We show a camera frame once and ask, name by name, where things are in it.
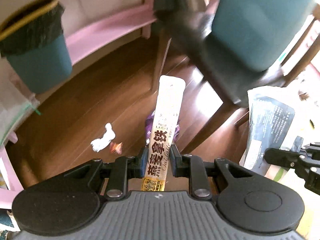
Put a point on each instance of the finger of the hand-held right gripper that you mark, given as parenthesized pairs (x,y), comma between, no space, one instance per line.
(280,157)

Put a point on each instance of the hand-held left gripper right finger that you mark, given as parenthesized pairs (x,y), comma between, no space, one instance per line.
(175,161)

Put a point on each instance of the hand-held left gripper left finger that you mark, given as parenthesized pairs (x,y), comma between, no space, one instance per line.
(143,162)

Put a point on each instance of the cream stick sachet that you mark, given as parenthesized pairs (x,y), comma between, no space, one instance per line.
(165,130)

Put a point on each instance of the blue grey packet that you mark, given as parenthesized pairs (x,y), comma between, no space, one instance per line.
(270,120)

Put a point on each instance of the dark teal plastic bin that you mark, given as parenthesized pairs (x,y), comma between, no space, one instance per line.
(255,25)

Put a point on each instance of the orange candy wrapper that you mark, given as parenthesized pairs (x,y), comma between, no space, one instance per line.
(115,147)

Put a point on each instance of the purple wrapper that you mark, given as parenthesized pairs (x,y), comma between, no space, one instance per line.
(149,126)

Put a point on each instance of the crumpled white tissue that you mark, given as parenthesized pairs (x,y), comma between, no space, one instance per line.
(102,141)

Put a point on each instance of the dark wooden chair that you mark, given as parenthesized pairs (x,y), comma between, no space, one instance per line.
(197,42)

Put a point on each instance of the teal bin with black liner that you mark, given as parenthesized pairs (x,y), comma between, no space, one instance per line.
(42,65)

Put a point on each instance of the pink desk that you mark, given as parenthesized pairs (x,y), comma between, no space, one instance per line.
(105,27)

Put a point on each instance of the clear plastic storage box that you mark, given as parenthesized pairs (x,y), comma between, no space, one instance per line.
(12,110)

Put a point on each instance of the pink wooden frame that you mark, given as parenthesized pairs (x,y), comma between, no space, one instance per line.
(10,197)

